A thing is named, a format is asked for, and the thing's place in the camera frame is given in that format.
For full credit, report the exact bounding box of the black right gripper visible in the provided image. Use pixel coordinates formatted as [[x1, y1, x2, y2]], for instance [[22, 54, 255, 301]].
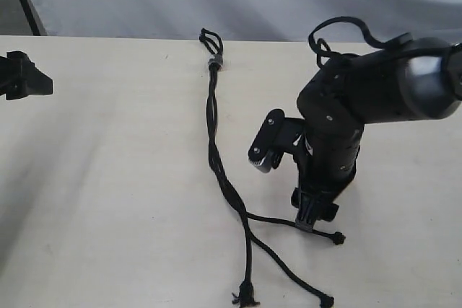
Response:
[[291, 134, 361, 232]]

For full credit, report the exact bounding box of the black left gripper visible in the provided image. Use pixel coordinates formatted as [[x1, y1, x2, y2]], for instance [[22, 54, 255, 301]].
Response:
[[1, 50, 53, 100]]

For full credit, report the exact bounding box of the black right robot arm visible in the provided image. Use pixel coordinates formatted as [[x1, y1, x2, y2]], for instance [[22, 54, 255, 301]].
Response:
[[292, 38, 461, 232]]

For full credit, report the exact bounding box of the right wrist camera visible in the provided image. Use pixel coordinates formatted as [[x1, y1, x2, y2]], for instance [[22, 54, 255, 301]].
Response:
[[248, 109, 308, 173]]

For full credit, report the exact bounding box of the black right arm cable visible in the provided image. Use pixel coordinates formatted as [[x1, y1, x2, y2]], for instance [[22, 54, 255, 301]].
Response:
[[306, 15, 414, 71]]

